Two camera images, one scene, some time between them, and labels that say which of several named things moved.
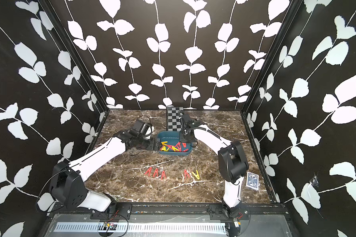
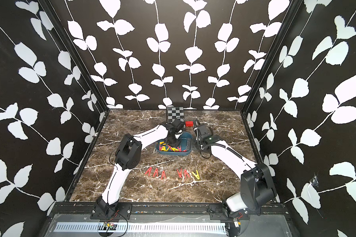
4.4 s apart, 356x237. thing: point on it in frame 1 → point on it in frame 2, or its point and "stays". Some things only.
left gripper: [152, 146] → [176, 144]
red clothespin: [163, 174] stays
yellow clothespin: [197, 176] stays
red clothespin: [186, 174] stays
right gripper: [181, 138] → [196, 140]
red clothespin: [156, 171] stays
